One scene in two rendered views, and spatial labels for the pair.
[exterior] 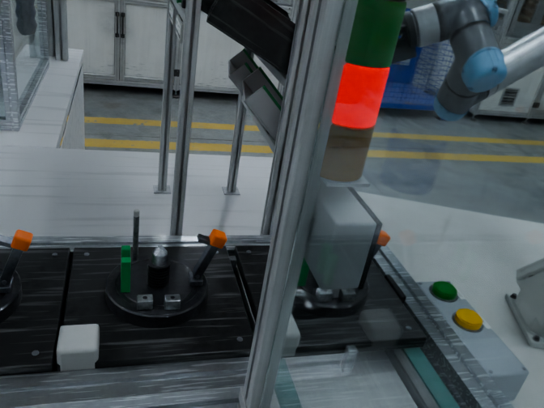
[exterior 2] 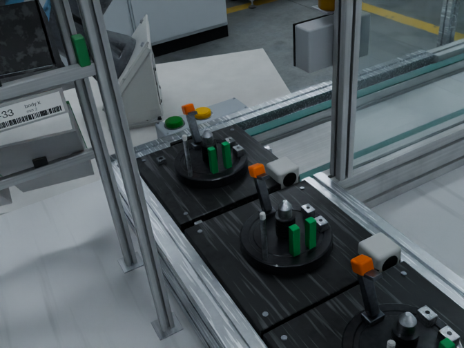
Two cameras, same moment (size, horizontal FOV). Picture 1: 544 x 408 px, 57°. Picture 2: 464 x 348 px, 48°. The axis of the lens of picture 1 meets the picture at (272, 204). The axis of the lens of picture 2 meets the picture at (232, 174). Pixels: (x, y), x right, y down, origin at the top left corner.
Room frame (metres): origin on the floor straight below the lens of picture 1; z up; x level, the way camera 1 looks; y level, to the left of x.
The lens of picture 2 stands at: (0.70, 0.72, 1.52)
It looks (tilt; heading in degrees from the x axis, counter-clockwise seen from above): 35 degrees down; 264
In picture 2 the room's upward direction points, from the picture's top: 6 degrees counter-clockwise
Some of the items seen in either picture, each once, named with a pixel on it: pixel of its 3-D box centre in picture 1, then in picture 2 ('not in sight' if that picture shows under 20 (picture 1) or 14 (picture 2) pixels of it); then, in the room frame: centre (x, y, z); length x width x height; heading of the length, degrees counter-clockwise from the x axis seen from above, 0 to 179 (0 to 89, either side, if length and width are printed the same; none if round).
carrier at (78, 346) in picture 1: (158, 269); (285, 221); (0.56, 0.14, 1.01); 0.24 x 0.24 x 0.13; 19
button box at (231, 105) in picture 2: not in sight; (204, 126); (0.63, -0.33, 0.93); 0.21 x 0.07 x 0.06; 19
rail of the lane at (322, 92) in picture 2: not in sight; (288, 118); (0.43, -0.34, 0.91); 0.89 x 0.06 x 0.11; 19
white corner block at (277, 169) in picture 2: not in sight; (282, 173); (0.52, -0.04, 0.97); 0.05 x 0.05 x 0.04; 19
